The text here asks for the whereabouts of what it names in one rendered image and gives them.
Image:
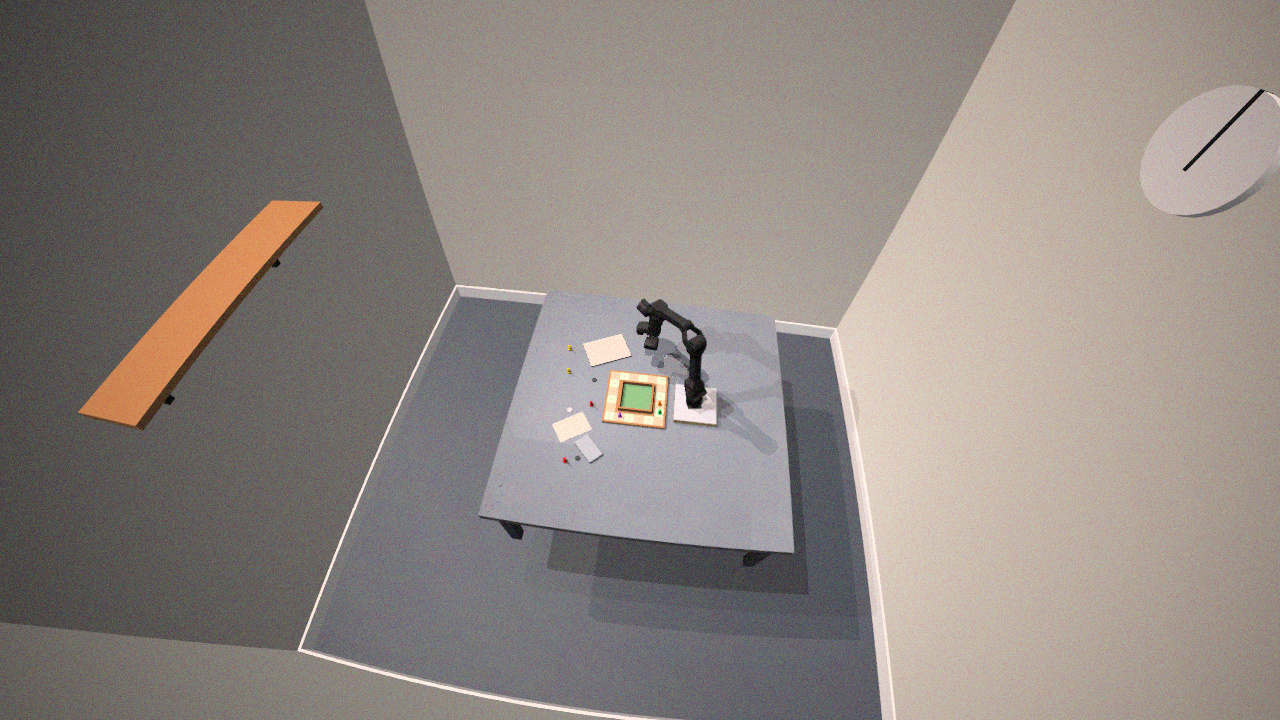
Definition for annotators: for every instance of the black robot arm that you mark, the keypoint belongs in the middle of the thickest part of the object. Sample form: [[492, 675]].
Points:
[[658, 312]]

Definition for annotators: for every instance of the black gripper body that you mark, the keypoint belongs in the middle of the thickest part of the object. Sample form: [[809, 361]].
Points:
[[652, 342]]

